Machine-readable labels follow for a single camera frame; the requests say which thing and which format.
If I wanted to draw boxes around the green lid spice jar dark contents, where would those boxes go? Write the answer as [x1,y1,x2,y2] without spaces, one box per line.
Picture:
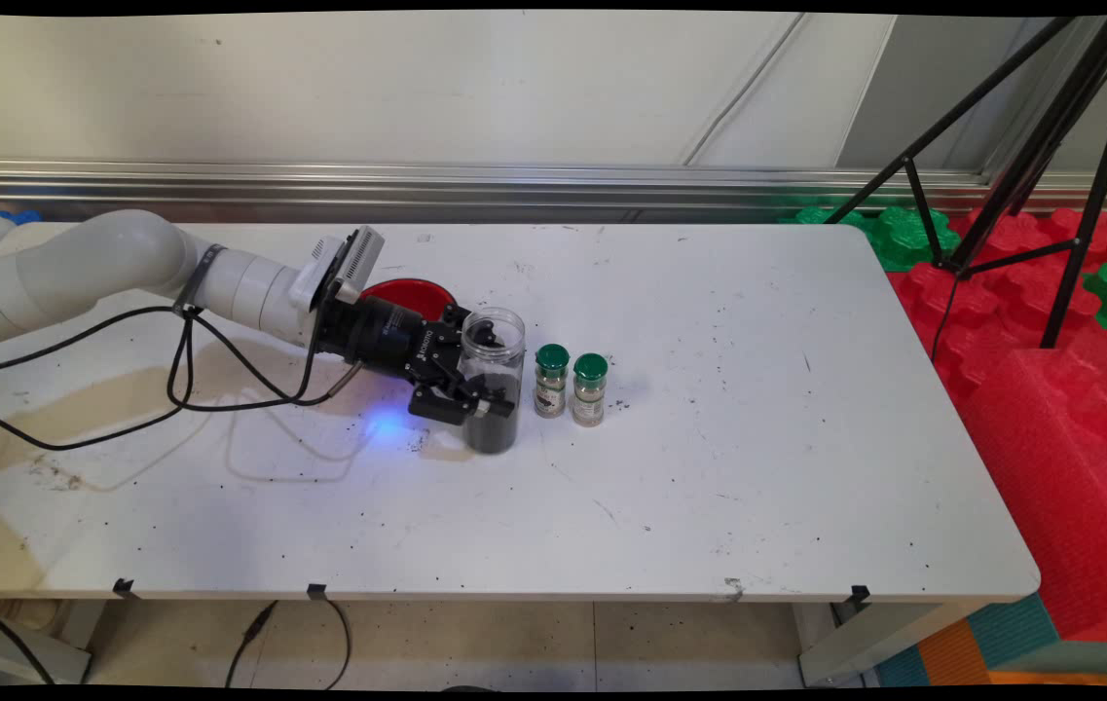
[534,344,572,420]

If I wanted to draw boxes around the thin black hanging cable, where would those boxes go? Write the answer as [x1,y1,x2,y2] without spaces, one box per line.
[0,588,55,684]

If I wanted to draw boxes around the thin black tripod cable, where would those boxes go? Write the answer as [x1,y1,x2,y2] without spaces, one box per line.
[931,275,963,363]

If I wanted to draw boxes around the orange foam mat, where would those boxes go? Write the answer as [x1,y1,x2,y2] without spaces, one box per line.
[918,618,1107,687]

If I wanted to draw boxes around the red bowl black rim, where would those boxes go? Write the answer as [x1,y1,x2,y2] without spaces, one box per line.
[361,278,458,322]

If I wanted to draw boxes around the teal foam mat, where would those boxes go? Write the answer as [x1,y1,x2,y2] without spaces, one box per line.
[874,594,1062,687]

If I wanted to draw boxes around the black tripod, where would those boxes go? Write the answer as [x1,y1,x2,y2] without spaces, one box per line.
[824,14,1107,350]

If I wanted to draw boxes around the grey table leg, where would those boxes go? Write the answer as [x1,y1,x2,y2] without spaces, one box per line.
[0,604,92,684]
[798,599,987,687]

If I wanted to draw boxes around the white wall cable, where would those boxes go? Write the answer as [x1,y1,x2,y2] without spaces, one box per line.
[684,14,807,166]

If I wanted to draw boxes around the green lid spice jar pale contents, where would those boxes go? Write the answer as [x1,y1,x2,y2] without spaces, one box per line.
[572,353,610,427]

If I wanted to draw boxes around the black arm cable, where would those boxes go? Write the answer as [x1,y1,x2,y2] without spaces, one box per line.
[0,302,361,452]

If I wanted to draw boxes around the clear plastic jar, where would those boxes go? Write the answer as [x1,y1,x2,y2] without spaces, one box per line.
[459,308,526,456]

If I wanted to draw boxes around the black floor cable with plug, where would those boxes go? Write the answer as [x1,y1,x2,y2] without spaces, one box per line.
[225,599,352,690]

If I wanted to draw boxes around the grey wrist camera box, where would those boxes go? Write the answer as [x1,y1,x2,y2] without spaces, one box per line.
[288,226,387,313]

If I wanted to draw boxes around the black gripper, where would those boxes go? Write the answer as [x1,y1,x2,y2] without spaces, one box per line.
[317,290,521,427]

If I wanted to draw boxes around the dark arm cable strap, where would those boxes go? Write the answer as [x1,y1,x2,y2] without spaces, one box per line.
[173,243,228,317]

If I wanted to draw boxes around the aluminium rail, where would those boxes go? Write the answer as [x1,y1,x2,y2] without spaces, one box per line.
[0,159,1107,223]

